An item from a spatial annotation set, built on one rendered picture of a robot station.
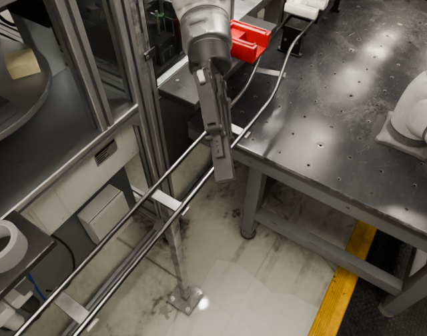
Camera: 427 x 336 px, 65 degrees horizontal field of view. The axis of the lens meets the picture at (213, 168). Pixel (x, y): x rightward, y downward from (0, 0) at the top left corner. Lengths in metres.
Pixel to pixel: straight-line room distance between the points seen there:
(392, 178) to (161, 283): 1.08
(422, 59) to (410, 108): 0.63
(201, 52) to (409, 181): 0.88
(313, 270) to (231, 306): 0.43
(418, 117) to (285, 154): 0.42
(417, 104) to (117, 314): 1.42
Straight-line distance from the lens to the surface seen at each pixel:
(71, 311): 0.84
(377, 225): 1.21
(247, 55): 1.16
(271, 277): 1.69
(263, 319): 1.63
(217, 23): 0.61
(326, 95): 1.47
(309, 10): 1.59
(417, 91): 1.23
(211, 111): 0.53
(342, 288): 1.74
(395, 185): 1.23
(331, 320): 1.68
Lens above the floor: 1.56
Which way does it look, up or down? 51 degrees down
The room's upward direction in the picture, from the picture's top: straight up
